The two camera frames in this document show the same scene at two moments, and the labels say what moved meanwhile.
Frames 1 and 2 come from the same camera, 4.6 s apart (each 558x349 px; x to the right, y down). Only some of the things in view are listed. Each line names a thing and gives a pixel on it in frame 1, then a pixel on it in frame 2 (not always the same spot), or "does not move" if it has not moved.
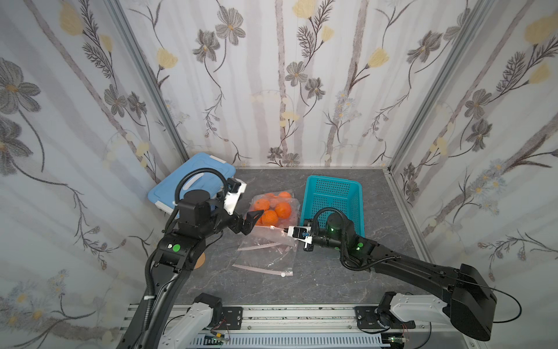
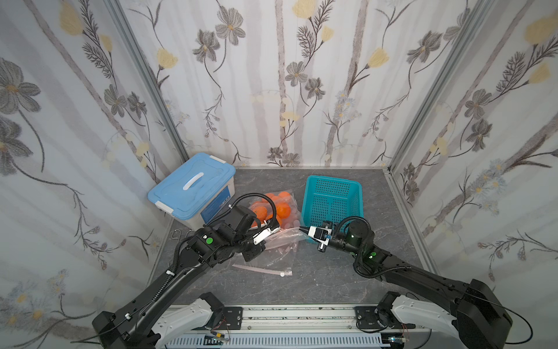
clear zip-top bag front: [267, 249] does not move
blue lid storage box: [163, 194] does not move
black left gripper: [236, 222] -> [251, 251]
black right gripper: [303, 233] -> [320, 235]
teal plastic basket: [342, 195] does not move
